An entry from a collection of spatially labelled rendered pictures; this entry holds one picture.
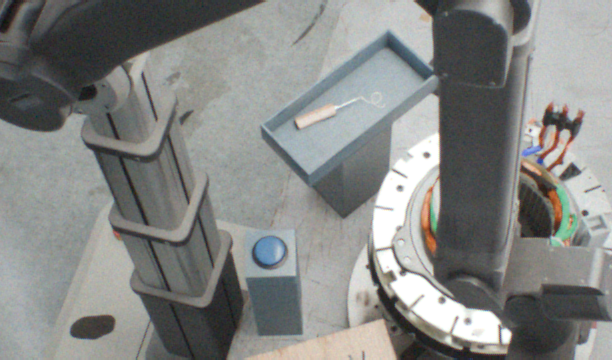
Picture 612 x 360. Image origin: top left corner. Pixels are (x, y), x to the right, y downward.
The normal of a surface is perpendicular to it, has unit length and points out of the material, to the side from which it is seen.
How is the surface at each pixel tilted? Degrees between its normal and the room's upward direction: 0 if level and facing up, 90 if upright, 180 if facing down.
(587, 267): 26
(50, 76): 40
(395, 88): 0
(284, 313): 90
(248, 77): 0
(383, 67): 0
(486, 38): 90
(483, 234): 81
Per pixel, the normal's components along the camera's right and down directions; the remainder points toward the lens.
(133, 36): -0.24, 0.89
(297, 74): -0.04, -0.44
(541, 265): -0.53, -0.50
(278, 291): 0.02, 0.90
